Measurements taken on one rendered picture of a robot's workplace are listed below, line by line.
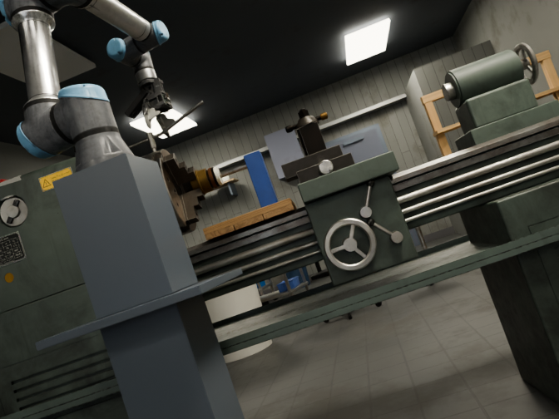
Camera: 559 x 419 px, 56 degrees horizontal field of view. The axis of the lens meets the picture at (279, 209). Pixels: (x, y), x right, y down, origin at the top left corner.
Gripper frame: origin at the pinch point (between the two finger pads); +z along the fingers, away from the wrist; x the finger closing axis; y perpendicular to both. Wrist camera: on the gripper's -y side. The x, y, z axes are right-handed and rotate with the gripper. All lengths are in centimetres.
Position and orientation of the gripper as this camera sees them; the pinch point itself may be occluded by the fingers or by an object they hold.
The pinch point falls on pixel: (158, 135)
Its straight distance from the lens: 198.2
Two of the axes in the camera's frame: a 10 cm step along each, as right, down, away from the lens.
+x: 2.6, 0.8, 9.6
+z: 3.2, 9.3, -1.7
